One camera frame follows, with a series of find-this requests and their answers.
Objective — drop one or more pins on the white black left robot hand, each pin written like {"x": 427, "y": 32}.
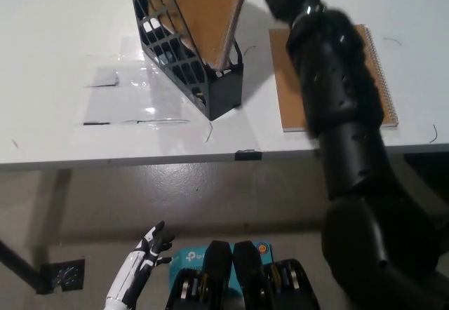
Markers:
{"x": 140, "y": 264}

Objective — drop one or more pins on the brown spiral notebook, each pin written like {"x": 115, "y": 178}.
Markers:
{"x": 214, "y": 8}
{"x": 287, "y": 89}

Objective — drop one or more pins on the black lattice book holder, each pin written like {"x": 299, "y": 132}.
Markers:
{"x": 224, "y": 92}

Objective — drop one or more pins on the teal cardboard box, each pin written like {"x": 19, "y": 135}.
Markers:
{"x": 186, "y": 257}

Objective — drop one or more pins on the black floor tape patch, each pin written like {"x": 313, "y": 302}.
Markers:
{"x": 66, "y": 275}

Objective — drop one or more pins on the black table leg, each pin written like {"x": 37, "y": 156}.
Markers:
{"x": 19, "y": 262}

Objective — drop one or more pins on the black tape strip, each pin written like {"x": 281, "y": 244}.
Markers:
{"x": 97, "y": 124}

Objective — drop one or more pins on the black table edge tape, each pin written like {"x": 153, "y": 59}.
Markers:
{"x": 248, "y": 155}

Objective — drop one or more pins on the clear plastic sheet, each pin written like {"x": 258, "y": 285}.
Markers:
{"x": 133, "y": 106}

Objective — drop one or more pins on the grey tape patch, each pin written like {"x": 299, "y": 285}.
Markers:
{"x": 103, "y": 78}

